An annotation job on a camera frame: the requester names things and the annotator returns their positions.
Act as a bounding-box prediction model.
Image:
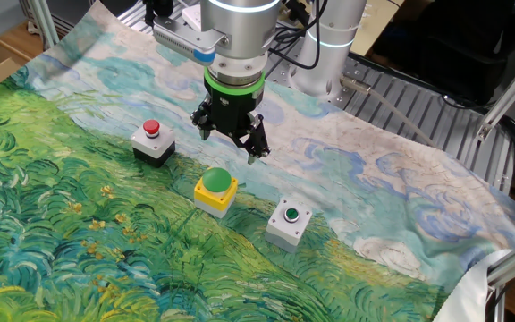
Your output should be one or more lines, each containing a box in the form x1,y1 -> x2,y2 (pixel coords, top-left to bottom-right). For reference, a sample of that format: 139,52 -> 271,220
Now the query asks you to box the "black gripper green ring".
189,66 -> 271,165

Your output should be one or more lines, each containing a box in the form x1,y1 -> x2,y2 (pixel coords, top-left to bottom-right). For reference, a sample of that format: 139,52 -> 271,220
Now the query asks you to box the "green dome button yellow box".
193,166 -> 240,219

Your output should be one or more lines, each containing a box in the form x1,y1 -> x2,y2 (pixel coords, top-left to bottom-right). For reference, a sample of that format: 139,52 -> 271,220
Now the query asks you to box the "red button white black box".
130,119 -> 177,169

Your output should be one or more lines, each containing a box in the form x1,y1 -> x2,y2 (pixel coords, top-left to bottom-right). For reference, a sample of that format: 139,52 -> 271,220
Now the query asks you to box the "small green button grey box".
265,198 -> 314,255

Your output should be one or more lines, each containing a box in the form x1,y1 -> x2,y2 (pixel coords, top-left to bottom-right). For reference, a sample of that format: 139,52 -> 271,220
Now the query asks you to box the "black power adapter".
283,0 -> 311,27

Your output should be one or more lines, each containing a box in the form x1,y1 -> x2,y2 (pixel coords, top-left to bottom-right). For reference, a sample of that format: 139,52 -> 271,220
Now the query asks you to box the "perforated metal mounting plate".
264,44 -> 377,113

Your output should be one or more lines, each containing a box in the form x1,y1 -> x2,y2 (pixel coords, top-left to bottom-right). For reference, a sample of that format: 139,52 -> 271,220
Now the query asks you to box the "painted landscape cloth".
0,0 -> 515,322

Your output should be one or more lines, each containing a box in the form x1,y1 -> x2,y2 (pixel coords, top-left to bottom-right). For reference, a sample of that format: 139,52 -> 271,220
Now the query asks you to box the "tan cardboard sheet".
350,0 -> 406,57

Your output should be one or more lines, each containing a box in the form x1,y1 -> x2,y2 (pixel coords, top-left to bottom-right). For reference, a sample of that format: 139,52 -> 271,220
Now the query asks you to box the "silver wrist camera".
152,15 -> 230,67

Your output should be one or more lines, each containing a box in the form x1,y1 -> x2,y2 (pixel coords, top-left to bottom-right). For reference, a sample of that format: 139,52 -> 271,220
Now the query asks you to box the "grey hose with metal connector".
338,73 -> 440,149

